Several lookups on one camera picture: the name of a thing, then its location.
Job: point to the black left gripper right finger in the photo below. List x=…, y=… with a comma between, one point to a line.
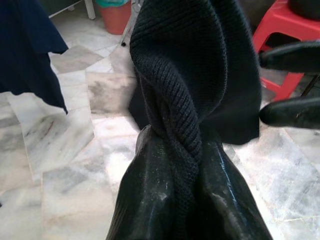
x=225, y=205

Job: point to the black knit garment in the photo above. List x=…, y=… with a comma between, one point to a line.
x=187, y=62

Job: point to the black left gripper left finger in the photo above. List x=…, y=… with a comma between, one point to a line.
x=145, y=200

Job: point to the navy blue garment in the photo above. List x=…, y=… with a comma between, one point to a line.
x=25, y=50

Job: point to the red plastic stool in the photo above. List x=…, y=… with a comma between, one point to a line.
x=280, y=22

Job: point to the black round laundry basket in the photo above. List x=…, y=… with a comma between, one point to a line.
x=305, y=7

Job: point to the red bin with teal bag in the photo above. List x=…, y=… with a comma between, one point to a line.
x=115, y=17

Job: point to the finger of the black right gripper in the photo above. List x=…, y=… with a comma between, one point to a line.
x=292, y=113
x=292, y=57

